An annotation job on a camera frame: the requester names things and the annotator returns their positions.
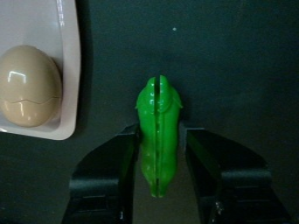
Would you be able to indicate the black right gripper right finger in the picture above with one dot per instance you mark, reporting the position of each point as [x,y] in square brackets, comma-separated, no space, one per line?
[230,180]

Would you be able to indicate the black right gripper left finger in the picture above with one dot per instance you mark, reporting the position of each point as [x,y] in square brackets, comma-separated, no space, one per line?
[104,178]

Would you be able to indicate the green toy pea pod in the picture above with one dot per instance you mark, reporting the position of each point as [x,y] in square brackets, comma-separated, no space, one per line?
[159,137]

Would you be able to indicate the beige toy egg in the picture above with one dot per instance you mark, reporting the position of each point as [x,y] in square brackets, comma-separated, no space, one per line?
[29,87]

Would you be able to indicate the pink plastic tray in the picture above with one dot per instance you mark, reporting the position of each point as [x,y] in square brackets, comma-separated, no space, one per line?
[47,23]

